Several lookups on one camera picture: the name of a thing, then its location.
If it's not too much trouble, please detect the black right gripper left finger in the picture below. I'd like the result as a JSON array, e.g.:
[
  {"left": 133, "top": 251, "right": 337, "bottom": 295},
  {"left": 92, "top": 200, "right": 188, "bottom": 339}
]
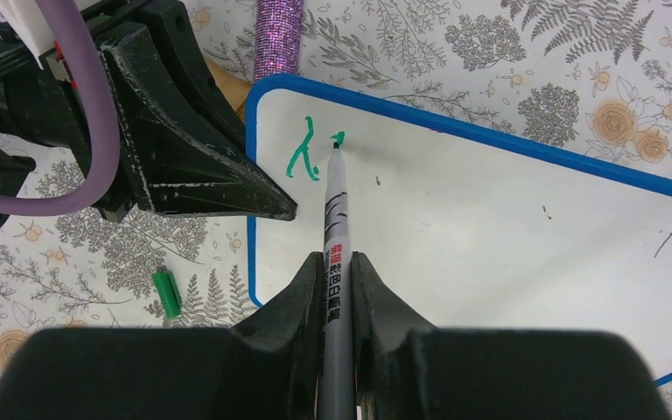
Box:
[{"left": 0, "top": 252, "right": 323, "bottom": 419}]

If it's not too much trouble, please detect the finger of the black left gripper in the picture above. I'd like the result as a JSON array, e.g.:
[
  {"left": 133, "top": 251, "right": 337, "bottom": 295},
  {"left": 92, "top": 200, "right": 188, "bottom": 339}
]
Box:
[
  {"left": 156, "top": 1, "right": 245, "bottom": 151},
  {"left": 101, "top": 23, "right": 297, "bottom": 221}
]

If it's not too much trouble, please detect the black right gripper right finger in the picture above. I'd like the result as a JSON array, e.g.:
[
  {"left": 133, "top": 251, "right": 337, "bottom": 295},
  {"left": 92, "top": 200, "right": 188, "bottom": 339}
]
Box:
[{"left": 351, "top": 252, "right": 669, "bottom": 419}]

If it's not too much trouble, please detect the green whiteboard marker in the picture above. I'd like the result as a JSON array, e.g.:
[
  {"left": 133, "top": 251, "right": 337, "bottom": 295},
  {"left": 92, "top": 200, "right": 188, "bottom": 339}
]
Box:
[{"left": 317, "top": 143, "right": 356, "bottom": 419}]

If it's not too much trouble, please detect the green marker cap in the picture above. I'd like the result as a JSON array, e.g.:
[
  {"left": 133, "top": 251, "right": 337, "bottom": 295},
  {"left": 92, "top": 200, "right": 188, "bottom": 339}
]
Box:
[{"left": 152, "top": 269, "right": 182, "bottom": 319}]

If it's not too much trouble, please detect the blue framed whiteboard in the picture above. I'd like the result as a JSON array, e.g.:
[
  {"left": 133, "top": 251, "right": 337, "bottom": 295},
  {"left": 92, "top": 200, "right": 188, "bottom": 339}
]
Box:
[{"left": 246, "top": 74, "right": 672, "bottom": 384}]

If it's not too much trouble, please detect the purple glitter microphone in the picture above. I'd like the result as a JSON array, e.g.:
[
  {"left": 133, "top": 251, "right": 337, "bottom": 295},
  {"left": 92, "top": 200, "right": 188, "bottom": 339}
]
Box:
[{"left": 253, "top": 0, "right": 304, "bottom": 82}]

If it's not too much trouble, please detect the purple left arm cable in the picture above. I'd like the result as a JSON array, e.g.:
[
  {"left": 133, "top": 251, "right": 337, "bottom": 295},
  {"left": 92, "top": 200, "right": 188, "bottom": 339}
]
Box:
[{"left": 0, "top": 0, "right": 123, "bottom": 218}]

